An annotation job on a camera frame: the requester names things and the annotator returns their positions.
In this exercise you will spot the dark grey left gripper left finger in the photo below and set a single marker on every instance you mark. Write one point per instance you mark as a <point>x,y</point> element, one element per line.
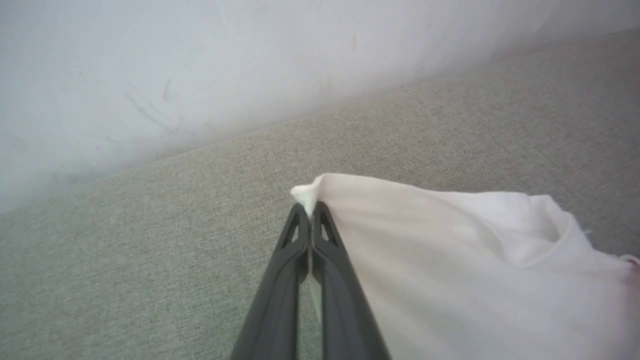
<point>280,300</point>

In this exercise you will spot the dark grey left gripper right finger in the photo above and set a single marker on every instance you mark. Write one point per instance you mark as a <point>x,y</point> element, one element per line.
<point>345,310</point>

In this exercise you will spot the blue white red-striped shirt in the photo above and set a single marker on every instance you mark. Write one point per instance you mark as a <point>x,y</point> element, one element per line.
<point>450,275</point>

